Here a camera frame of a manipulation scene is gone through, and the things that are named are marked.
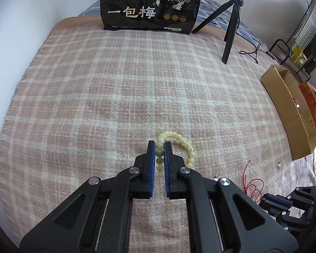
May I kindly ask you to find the black ring light cable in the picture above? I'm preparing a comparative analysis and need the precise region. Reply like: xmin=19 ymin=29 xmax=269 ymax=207
xmin=239 ymin=43 xmax=263 ymax=64

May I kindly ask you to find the yellow box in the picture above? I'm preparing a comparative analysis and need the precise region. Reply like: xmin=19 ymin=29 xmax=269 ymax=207
xmin=291 ymin=46 xmax=308 ymax=67

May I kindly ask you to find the black tripod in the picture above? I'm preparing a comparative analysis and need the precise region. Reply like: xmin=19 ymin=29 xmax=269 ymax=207
xmin=191 ymin=0 xmax=247 ymax=65

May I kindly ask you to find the red patterned box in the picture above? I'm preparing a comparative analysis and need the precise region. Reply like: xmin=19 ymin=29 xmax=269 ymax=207
xmin=299 ymin=82 xmax=316 ymax=137

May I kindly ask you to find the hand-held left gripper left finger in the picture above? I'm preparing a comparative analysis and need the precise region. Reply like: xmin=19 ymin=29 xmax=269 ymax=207
xmin=19 ymin=140 xmax=156 ymax=253

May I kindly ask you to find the black printed snack bag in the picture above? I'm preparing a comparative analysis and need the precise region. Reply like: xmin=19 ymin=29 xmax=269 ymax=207
xmin=99 ymin=0 xmax=203 ymax=35

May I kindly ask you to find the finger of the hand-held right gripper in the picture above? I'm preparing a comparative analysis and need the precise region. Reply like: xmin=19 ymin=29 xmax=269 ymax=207
xmin=259 ymin=186 xmax=316 ymax=217
xmin=275 ymin=208 xmax=315 ymax=231

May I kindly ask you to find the red string pendant necklace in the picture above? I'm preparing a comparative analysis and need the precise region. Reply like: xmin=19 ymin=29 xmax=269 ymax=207
xmin=242 ymin=159 xmax=264 ymax=204

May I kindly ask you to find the cardboard box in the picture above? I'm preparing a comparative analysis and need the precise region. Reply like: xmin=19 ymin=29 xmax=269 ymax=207
xmin=260 ymin=63 xmax=316 ymax=161

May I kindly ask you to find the striped towel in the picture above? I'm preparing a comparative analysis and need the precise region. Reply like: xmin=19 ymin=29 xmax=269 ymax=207
xmin=296 ymin=5 xmax=316 ymax=48

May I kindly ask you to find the black clothes rack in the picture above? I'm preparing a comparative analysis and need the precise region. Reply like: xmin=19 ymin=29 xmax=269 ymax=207
xmin=268 ymin=0 xmax=316 ymax=83

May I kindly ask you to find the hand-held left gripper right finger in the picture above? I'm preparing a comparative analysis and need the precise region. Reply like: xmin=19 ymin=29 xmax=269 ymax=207
xmin=164 ymin=141 xmax=299 ymax=253

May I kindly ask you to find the pink plaid blanket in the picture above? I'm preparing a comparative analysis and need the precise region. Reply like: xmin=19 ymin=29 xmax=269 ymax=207
xmin=0 ymin=16 xmax=316 ymax=253

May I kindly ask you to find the yellow bead bracelet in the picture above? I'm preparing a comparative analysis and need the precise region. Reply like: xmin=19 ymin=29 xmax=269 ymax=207
xmin=155 ymin=131 xmax=197 ymax=178

